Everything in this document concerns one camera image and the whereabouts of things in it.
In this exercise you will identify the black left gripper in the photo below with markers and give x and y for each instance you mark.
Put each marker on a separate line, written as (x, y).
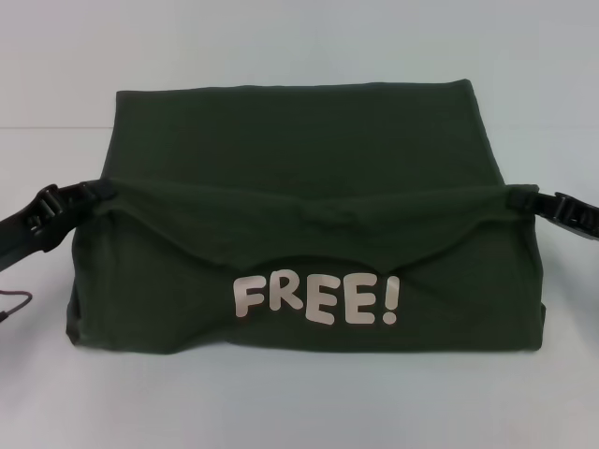
(25, 224)

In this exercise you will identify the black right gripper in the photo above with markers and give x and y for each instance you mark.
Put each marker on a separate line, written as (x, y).
(580, 215)

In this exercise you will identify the dark green t-shirt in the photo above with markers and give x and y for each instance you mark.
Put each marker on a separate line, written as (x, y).
(304, 210)

